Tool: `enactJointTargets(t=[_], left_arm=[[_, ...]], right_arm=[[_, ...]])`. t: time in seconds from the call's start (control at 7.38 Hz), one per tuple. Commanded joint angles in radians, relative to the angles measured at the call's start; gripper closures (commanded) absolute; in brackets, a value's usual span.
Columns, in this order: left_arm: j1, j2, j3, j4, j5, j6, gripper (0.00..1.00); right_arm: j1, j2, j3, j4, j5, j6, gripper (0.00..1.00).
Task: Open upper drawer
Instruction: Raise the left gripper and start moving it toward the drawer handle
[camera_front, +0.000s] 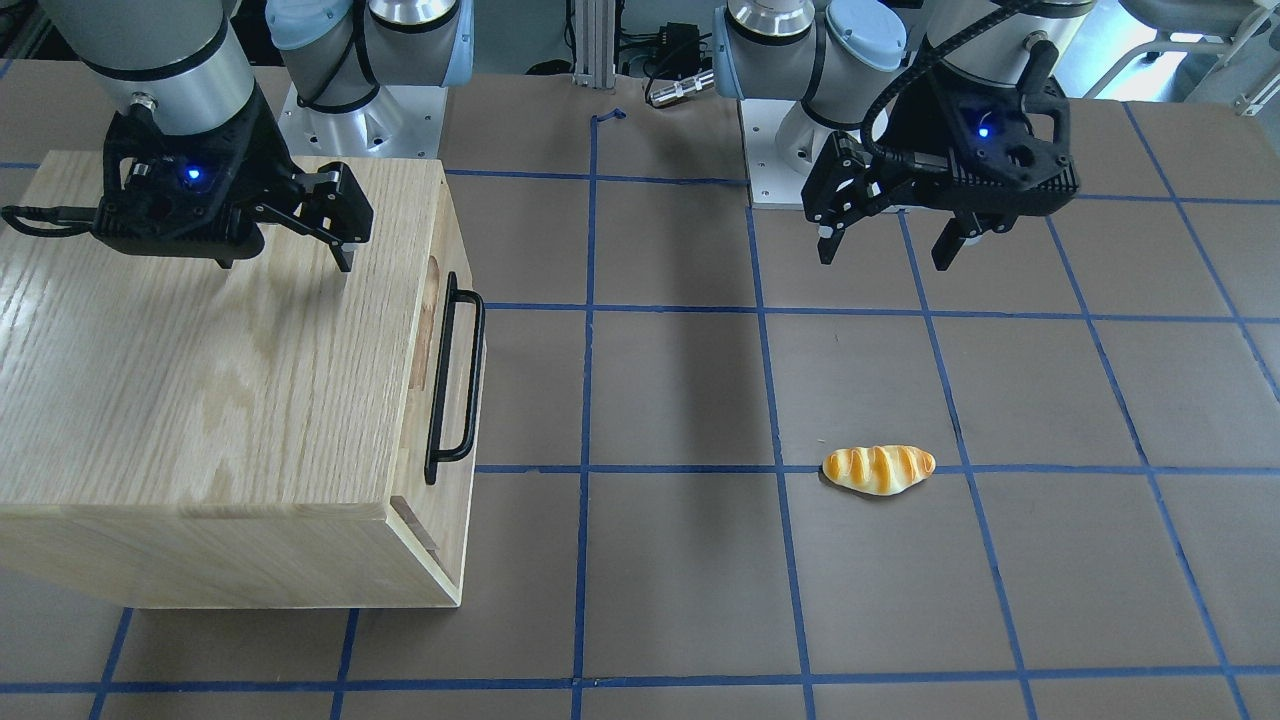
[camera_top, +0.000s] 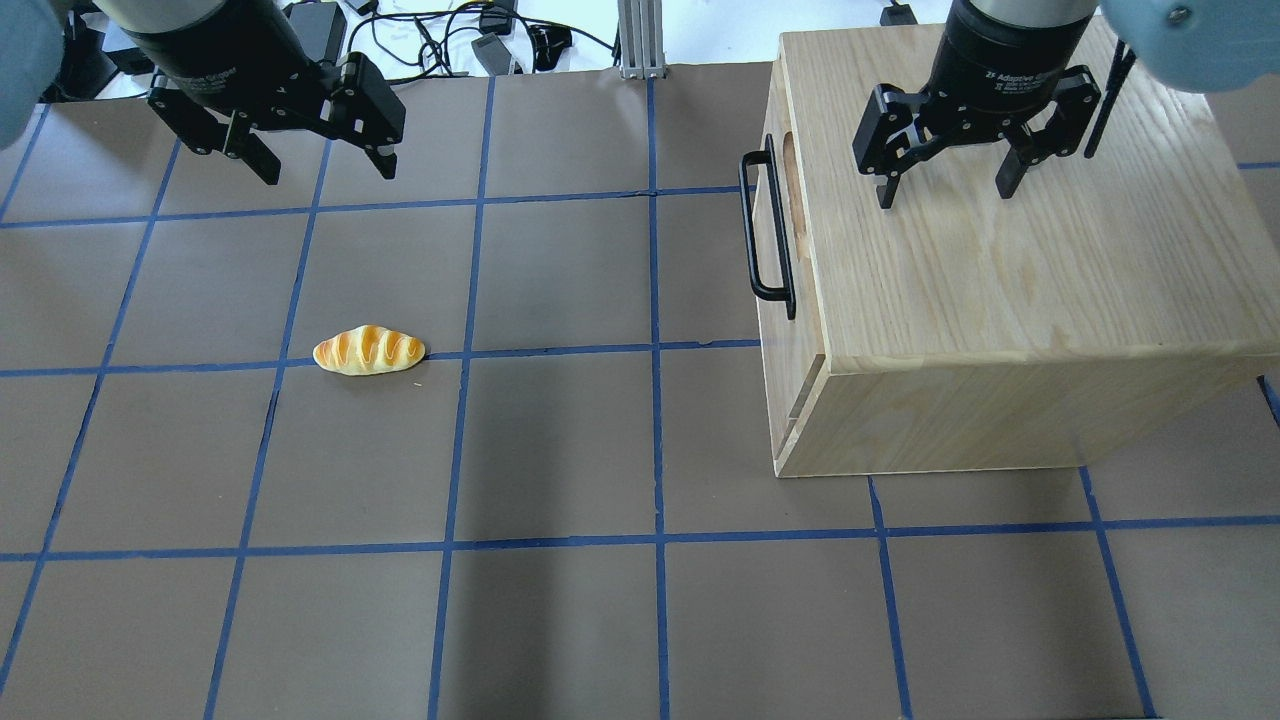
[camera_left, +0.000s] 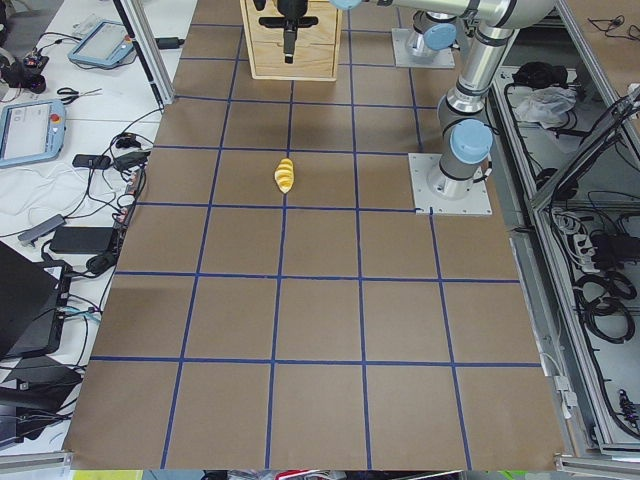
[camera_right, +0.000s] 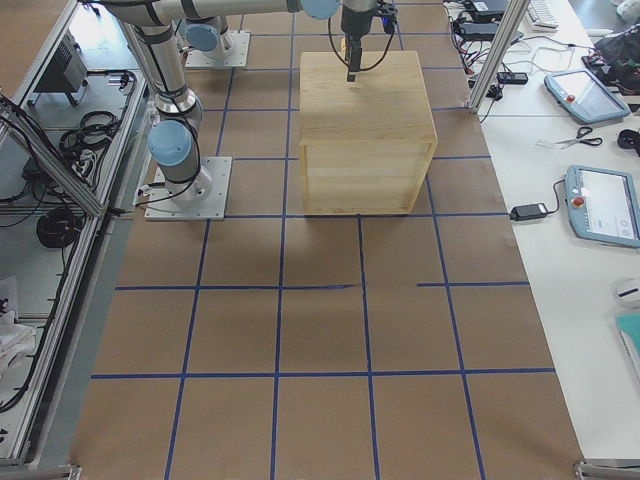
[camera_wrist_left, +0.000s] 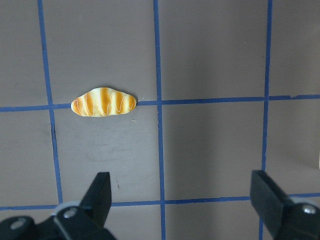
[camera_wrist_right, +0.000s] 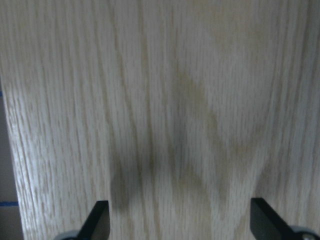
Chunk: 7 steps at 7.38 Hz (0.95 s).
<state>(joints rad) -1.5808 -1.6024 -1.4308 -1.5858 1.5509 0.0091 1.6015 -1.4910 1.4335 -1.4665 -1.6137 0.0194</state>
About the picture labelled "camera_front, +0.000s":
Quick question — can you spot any black gripper over cabinet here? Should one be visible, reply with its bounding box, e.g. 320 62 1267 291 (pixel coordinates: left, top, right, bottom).
90 97 375 273

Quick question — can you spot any black gripper near bread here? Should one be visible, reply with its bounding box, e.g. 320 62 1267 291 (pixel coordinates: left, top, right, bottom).
801 61 1080 272

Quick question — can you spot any black metal drawer handle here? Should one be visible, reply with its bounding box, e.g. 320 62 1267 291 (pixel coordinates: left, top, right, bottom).
424 272 486 487

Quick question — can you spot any wooden drawer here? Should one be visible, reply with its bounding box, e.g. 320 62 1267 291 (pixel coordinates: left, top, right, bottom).
390 184 486 609

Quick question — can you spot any silver robot arm over cabinet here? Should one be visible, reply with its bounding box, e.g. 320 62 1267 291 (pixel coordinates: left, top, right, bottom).
3 1 475 272

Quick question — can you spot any silver robot arm near bread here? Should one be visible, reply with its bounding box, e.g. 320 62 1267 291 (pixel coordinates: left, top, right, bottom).
710 1 1093 270

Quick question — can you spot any light wooden drawer cabinet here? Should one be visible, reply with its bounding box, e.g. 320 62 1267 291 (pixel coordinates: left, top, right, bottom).
1 158 448 609

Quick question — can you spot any silver cylindrical connector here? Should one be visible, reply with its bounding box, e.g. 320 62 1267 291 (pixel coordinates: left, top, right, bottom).
645 70 716 109

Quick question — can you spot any toy bread roll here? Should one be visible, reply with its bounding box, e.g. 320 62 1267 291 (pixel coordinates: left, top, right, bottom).
820 445 937 497

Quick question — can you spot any black power adapter box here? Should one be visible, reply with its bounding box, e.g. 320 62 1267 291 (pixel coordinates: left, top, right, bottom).
654 22 701 77

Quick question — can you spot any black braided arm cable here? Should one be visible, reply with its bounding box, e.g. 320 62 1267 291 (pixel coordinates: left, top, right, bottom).
864 0 1041 161

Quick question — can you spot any aluminium frame post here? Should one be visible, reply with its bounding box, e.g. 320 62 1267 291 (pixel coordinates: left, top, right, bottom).
570 0 617 92

